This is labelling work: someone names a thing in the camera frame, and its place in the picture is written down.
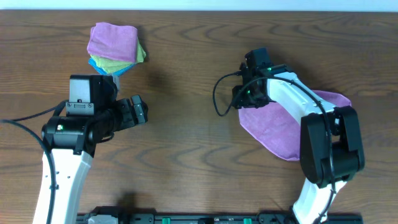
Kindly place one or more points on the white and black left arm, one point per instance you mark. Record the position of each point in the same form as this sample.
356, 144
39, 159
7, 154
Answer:
72, 140

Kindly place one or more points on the folded blue cloth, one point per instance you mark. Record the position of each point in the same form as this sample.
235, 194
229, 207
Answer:
103, 72

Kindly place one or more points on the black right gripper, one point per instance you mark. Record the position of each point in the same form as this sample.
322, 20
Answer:
240, 101

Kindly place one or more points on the purple microfiber cloth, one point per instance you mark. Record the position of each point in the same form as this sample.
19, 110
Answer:
275, 128

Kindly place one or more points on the folded purple cloth on stack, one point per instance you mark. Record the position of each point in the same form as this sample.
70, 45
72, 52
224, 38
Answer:
113, 42

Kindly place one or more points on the folded green cloth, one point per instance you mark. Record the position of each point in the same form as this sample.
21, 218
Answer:
111, 66

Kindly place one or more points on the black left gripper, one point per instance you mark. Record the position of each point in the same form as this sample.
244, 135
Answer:
137, 110

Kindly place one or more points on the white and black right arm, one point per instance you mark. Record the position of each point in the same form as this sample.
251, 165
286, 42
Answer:
320, 130

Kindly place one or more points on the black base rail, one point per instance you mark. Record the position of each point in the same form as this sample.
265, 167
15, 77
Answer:
120, 216

